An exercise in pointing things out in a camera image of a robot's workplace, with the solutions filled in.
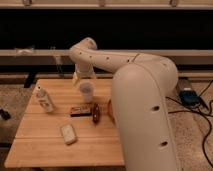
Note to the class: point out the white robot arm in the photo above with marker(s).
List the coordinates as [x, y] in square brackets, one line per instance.
[140, 85]

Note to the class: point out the black object on floor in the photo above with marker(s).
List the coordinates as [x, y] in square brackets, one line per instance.
[4, 114]

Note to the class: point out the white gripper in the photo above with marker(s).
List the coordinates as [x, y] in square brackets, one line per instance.
[83, 71]

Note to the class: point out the blue power adapter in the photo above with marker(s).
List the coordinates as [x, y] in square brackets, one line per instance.
[189, 97]

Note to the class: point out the white spray bottle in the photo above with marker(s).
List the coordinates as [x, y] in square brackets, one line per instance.
[44, 99]

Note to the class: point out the brown rectangular box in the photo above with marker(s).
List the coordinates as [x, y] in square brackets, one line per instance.
[78, 111]

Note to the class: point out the wooden table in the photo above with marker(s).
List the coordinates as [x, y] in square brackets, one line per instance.
[39, 143]

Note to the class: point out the white sponge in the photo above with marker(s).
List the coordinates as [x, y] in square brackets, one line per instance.
[68, 134]

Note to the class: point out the orange object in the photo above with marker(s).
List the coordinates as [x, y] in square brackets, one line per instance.
[110, 111]

